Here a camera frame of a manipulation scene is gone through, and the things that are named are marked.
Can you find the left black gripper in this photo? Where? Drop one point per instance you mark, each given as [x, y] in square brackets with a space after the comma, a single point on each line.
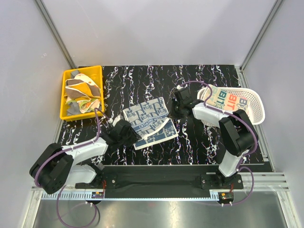
[134, 137]

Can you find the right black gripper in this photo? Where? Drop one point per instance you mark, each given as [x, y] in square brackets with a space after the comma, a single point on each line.
[172, 113]

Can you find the blue white patterned towel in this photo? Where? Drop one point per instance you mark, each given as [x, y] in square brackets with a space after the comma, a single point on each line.
[151, 122]

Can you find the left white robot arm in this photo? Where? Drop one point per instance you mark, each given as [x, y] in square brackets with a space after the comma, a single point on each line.
[60, 165]

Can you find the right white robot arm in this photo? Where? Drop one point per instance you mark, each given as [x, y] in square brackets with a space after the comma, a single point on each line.
[237, 133]

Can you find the folded colourful lettered towel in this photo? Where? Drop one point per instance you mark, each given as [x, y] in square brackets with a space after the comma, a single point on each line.
[224, 100]

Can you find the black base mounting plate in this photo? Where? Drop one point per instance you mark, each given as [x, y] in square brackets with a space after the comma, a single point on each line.
[161, 182]

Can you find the pile of orange grey cloths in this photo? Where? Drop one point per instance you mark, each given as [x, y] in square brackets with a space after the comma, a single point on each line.
[81, 94]

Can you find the white plastic basket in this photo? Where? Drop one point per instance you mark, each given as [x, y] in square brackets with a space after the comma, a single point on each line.
[255, 108]

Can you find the aluminium frame rail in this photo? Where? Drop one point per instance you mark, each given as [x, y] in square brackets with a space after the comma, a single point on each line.
[260, 181]

